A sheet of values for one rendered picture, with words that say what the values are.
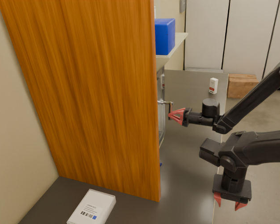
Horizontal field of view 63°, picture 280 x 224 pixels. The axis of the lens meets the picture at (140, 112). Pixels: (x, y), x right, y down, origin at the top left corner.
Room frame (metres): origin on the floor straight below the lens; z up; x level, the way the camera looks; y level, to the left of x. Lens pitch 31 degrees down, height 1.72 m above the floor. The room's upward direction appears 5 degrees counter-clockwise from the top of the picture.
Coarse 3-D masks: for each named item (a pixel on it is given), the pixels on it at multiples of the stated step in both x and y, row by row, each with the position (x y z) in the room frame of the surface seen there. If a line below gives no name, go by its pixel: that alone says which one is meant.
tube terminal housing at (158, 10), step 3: (156, 0) 0.95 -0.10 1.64; (159, 0) 0.98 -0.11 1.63; (156, 3) 0.95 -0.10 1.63; (159, 3) 0.98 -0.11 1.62; (156, 6) 0.95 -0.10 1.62; (159, 6) 0.98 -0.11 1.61; (156, 9) 0.94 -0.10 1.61; (159, 9) 0.98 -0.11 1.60; (156, 12) 0.94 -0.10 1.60; (159, 12) 0.98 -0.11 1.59; (156, 15) 0.94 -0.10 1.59; (159, 15) 0.98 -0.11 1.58; (156, 18) 0.94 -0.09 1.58; (159, 18) 0.97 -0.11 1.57; (162, 141) 0.97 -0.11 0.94; (159, 147) 0.92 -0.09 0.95
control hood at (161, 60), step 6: (180, 36) 0.90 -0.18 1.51; (186, 36) 0.91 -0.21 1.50; (180, 42) 0.82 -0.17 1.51; (174, 48) 0.74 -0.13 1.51; (168, 54) 0.68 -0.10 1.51; (156, 60) 0.67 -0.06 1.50; (162, 60) 0.67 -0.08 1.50; (168, 60) 0.66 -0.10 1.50; (156, 66) 0.67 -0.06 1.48; (162, 66) 0.67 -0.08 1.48
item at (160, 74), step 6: (156, 72) 0.88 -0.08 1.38; (162, 72) 0.96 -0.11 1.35; (156, 78) 0.88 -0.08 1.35; (162, 78) 0.95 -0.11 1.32; (162, 84) 0.95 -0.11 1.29; (162, 90) 0.95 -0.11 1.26; (162, 96) 0.95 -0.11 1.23; (162, 108) 0.94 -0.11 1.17; (162, 114) 0.94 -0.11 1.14; (162, 120) 0.94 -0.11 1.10; (162, 126) 0.94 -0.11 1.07; (162, 132) 0.93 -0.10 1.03; (162, 138) 0.93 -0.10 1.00
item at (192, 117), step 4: (188, 112) 0.86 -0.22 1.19; (192, 112) 0.87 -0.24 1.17; (196, 112) 0.87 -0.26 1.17; (200, 112) 0.88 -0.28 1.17; (188, 116) 0.85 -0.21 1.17; (192, 116) 0.85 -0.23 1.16; (196, 116) 0.85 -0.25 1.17; (200, 116) 0.84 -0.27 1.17; (188, 120) 0.85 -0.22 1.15; (192, 120) 0.85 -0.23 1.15; (196, 120) 0.84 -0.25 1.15; (200, 120) 0.83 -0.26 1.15; (184, 124) 0.84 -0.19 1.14; (200, 124) 0.84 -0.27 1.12
